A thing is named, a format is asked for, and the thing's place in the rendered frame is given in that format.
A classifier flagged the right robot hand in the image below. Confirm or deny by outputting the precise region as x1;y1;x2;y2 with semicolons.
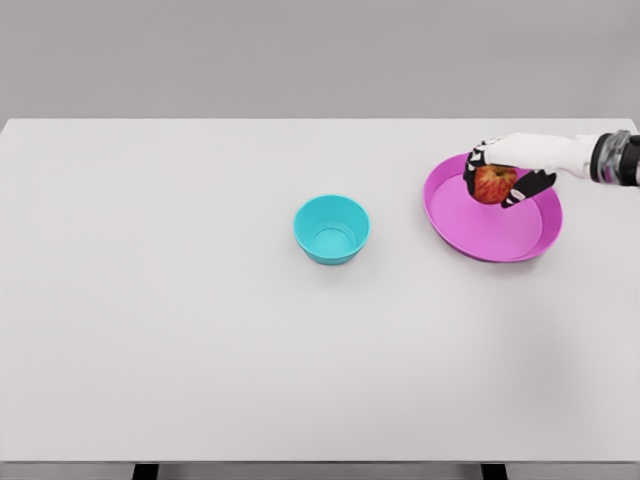
462;132;569;210

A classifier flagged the red apple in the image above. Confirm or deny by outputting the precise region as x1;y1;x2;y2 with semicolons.
472;164;519;206

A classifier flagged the pink plate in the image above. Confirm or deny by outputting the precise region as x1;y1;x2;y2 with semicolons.
422;152;564;263

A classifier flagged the blue bowl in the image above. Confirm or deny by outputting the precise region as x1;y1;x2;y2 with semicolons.
292;194;372;266

